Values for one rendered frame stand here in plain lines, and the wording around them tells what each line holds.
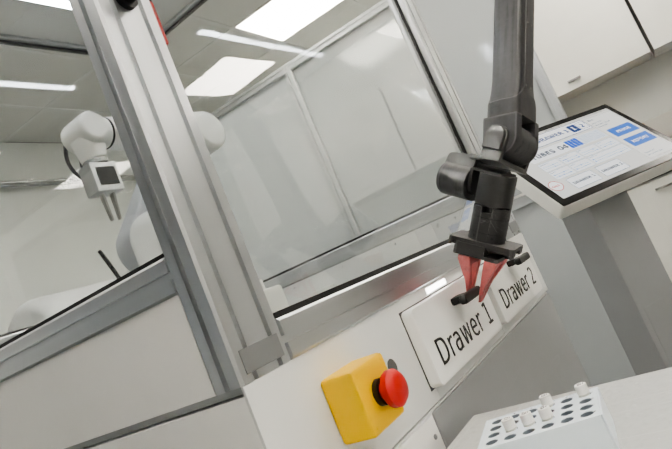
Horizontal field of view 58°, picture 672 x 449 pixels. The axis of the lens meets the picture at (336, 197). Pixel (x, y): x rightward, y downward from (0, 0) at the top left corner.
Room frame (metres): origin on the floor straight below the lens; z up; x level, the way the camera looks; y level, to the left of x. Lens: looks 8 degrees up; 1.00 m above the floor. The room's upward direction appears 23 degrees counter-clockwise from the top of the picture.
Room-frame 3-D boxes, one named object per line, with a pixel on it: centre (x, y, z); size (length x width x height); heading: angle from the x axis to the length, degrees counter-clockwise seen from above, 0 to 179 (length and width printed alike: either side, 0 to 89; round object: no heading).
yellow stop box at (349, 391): (0.68, 0.05, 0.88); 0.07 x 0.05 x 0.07; 149
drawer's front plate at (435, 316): (0.97, -0.10, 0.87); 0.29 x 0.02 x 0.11; 149
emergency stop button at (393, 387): (0.67, 0.03, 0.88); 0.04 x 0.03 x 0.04; 149
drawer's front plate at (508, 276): (1.25, -0.26, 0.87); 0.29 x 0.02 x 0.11; 149
